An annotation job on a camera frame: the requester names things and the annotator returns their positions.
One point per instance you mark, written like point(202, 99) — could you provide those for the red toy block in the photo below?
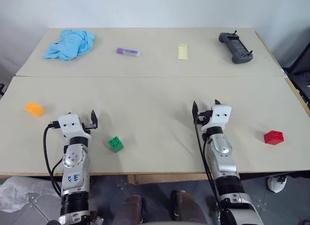
point(273, 137)

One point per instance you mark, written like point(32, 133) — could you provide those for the white plastic bag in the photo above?
point(21, 193)

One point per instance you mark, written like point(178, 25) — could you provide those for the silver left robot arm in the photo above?
point(73, 159)

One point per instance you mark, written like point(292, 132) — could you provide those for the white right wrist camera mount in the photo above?
point(219, 117)

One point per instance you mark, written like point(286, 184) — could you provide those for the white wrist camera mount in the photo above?
point(219, 117)
point(70, 124)

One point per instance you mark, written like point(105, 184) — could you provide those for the black chair frame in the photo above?
point(299, 72)

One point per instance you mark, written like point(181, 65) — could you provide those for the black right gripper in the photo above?
point(206, 116)

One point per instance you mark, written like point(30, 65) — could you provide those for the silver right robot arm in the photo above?
point(224, 157)

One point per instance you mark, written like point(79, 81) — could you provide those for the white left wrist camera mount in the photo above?
point(70, 124)

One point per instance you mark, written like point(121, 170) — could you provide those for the green toy block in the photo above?
point(116, 144)

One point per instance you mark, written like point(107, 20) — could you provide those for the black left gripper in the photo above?
point(86, 129)

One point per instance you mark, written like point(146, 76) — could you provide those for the yellow toy block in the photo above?
point(34, 109)

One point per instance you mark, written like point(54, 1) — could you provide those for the pale yellow sticky notes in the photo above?
point(182, 52)

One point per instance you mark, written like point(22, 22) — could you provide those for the light blue crumpled cloth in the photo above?
point(70, 44)

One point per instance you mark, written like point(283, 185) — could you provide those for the dark brown rounded shape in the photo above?
point(129, 210)
point(187, 208)

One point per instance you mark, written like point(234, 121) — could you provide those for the dark grey remote controller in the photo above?
point(236, 46)

